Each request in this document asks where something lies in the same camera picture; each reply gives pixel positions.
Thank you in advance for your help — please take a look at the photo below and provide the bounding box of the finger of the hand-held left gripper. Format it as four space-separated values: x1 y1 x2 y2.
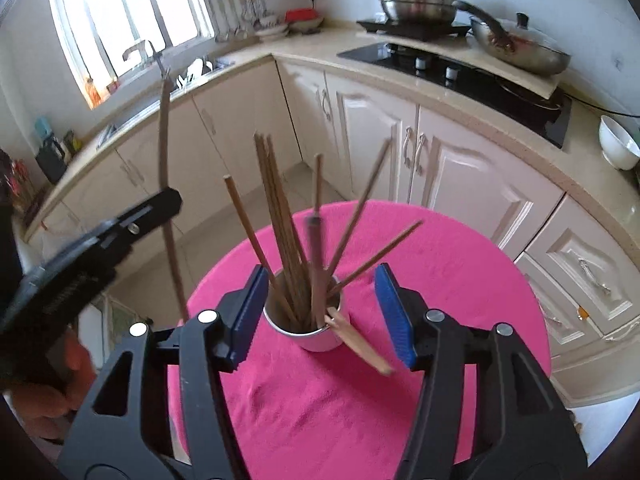
87 187 184 266

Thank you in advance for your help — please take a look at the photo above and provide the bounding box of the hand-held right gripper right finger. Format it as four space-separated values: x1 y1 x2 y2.
374 262 589 480

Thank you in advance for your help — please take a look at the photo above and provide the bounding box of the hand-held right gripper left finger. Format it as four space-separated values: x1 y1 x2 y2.
60 265 271 480

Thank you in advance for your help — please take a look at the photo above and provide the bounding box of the curved brown chopstick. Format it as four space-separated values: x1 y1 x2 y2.
157 66 191 322

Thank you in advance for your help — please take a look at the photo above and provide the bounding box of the white cup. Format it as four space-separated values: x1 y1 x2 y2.
262 272 346 354

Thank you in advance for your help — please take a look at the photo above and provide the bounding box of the bunch of wooden chopsticks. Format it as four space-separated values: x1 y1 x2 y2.
223 132 425 376

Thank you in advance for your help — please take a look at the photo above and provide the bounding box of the person's left hand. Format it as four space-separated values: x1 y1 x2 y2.
12 332 96 441

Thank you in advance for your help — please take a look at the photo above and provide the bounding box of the white floor shelf rack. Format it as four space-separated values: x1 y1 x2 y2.
80 292 151 334

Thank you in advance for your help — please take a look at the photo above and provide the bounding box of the black kettle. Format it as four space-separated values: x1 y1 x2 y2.
35 134 69 184

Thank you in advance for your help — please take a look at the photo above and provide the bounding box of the pink tablecloth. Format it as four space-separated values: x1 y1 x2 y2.
167 199 553 480

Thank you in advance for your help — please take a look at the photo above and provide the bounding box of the wooden cutting board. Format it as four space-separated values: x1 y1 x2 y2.
0 149 37 217

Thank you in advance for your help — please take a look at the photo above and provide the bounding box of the orange bottle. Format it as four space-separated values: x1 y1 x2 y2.
84 77 104 109

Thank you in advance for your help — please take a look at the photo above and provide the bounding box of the pile of washed dishes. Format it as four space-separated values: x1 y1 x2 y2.
175 57 217 90

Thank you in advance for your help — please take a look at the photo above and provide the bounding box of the steel faucet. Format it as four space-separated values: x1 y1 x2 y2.
122 39 167 79

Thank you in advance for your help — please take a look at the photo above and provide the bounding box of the white framed window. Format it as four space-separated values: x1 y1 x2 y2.
47 0 206 109

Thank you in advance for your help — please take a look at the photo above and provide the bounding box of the stack of white bowls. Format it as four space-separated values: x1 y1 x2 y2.
254 14 290 41

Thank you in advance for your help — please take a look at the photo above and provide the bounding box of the beige kitchen countertop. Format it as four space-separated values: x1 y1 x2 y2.
22 20 640 262

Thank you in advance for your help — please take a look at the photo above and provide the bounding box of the black gas hob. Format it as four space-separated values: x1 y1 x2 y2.
337 42 573 149

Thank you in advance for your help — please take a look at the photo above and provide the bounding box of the red bowl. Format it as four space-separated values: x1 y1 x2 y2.
284 8 324 34

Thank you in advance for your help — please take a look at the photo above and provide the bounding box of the white bowl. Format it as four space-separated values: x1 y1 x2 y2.
598 114 640 171

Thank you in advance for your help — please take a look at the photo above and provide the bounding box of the black induction cooker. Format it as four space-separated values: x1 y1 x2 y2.
355 17 474 42

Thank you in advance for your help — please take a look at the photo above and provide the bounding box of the frying pan with glass lid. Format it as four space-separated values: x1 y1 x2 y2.
457 0 572 76

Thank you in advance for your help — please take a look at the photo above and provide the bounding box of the black power cable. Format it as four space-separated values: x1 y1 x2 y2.
562 90 640 120

